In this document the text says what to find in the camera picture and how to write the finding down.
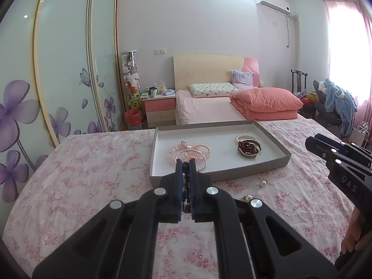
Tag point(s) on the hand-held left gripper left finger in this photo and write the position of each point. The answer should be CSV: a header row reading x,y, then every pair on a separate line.
x,y
178,191

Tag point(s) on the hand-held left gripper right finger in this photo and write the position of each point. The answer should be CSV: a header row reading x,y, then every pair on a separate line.
x,y
194,191

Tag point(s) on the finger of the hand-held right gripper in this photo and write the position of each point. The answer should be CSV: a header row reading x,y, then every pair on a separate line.
x,y
325,152
354,154

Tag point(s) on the thin silver bangle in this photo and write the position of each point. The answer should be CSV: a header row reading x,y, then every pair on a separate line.
x,y
205,165

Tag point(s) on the grey cardboard tray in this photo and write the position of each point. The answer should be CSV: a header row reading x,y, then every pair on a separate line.
x,y
221,139

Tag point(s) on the wide silver bangle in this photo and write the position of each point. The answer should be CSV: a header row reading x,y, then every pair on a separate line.
x,y
247,155

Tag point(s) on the person's right hand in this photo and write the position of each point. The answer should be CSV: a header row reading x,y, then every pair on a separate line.
x,y
353,232

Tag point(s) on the dark office chair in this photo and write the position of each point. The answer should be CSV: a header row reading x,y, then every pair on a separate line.
x,y
325,112

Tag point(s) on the pearl earring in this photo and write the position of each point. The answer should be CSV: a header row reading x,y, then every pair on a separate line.
x,y
247,198
264,183

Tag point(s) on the blue plush garment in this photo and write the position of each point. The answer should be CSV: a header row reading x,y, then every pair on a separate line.
x,y
338,98

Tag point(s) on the black wooden chair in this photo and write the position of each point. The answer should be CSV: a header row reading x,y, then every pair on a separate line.
x,y
298,81

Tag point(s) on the folded orange duvet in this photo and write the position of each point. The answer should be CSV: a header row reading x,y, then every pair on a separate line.
x,y
266,103

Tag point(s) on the pink white nightstand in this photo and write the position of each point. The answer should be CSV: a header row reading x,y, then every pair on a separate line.
x,y
159,110

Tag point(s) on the bed with beige headboard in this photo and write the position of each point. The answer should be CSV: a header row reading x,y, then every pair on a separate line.
x,y
203,107

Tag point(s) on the red trash bin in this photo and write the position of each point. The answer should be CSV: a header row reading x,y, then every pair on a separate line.
x,y
133,119

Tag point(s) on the pink curtain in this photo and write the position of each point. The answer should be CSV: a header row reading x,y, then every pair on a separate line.
x,y
360,64

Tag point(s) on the floral print pillow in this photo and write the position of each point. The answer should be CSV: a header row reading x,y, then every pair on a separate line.
x,y
212,89

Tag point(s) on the purple print pillow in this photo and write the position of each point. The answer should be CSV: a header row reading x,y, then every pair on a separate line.
x,y
242,79

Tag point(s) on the clear tube of plush toys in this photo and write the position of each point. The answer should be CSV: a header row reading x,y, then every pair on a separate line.
x,y
130,78

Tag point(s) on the white air conditioner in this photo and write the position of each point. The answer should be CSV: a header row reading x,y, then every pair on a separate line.
x,y
271,1

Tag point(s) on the flower print sliding wardrobe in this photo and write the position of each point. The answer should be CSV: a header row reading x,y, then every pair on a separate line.
x,y
58,64

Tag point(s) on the white wall switch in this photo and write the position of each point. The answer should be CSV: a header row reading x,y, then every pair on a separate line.
x,y
160,51

